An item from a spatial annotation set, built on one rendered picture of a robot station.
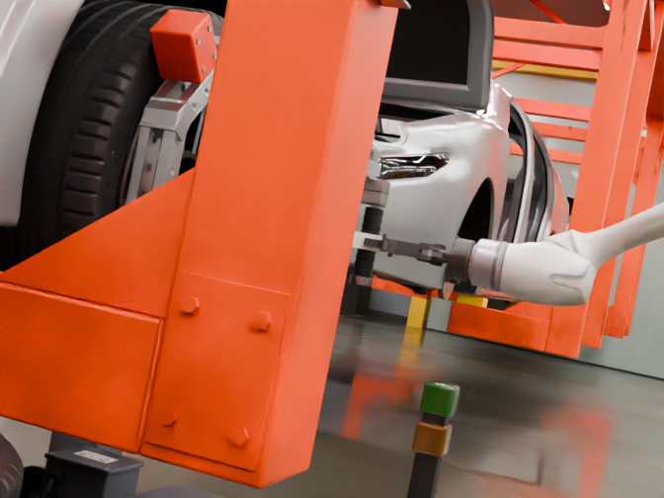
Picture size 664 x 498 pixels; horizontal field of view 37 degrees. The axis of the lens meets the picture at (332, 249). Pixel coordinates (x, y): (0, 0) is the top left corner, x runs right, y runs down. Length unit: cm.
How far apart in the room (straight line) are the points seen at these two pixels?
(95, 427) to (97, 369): 7
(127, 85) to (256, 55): 46
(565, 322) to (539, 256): 350
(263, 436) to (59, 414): 26
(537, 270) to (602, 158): 357
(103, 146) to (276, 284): 52
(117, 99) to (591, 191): 395
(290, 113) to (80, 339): 37
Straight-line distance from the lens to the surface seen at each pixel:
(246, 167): 115
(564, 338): 526
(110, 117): 157
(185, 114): 158
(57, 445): 191
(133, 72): 161
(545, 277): 176
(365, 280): 186
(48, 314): 126
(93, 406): 123
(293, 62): 115
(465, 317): 533
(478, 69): 514
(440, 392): 126
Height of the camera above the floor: 79
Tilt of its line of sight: level
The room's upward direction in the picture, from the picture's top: 11 degrees clockwise
